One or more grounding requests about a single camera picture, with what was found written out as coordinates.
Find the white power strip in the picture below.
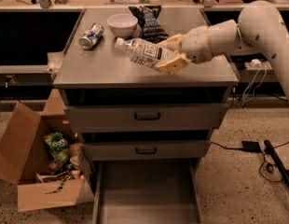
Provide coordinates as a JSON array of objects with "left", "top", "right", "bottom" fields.
[{"left": 249, "top": 59, "right": 271, "bottom": 70}]

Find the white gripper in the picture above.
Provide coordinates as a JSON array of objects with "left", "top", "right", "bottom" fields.
[{"left": 154, "top": 25, "right": 213, "bottom": 74}]

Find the dark blue chip bag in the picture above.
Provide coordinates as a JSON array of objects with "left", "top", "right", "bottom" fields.
[{"left": 129, "top": 6, "right": 169, "bottom": 44}]

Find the black middle drawer handle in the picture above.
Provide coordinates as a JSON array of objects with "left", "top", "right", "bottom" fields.
[{"left": 135, "top": 147, "right": 157, "bottom": 155}]

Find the green snack pouch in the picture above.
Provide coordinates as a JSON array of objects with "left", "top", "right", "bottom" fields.
[{"left": 43, "top": 132, "right": 69, "bottom": 163}]

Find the silver blue soda can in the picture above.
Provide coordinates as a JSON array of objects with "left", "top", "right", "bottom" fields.
[{"left": 79, "top": 22, "right": 104, "bottom": 49}]

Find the grey middle drawer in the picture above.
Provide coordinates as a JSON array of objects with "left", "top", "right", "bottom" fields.
[{"left": 81, "top": 140, "right": 211, "bottom": 161}]

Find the grey open bottom drawer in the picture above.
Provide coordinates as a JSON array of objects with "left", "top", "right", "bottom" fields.
[{"left": 92, "top": 159, "right": 203, "bottom": 224}]

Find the black floor bar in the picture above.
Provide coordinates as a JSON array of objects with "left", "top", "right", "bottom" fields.
[{"left": 264, "top": 140, "right": 289, "bottom": 188}]

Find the black drawer handle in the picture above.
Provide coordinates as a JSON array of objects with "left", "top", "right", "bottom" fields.
[
  {"left": 134, "top": 113, "right": 160, "bottom": 121},
  {"left": 135, "top": 147, "right": 157, "bottom": 155}
]

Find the white ceramic bowl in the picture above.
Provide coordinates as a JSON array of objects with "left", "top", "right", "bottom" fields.
[{"left": 106, "top": 14, "right": 138, "bottom": 38}]

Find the grey drawer cabinet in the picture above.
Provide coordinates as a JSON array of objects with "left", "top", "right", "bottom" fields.
[{"left": 52, "top": 7, "right": 240, "bottom": 224}]

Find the black top drawer handle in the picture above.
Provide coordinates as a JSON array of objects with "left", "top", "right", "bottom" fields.
[{"left": 134, "top": 113, "right": 160, "bottom": 121}]

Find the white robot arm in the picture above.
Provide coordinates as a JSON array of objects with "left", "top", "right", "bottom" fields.
[{"left": 159, "top": 1, "right": 289, "bottom": 101}]

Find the clear plastic water bottle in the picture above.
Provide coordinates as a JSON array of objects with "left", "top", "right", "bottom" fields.
[{"left": 115, "top": 37, "right": 175, "bottom": 68}]

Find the grey top drawer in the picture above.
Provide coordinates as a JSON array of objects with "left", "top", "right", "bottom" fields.
[{"left": 65, "top": 103, "right": 227, "bottom": 133}]

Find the brown cardboard box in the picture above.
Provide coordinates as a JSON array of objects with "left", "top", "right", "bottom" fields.
[{"left": 0, "top": 89, "right": 94, "bottom": 212}]

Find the black power adapter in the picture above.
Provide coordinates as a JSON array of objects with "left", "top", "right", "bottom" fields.
[{"left": 241, "top": 141, "right": 261, "bottom": 153}]

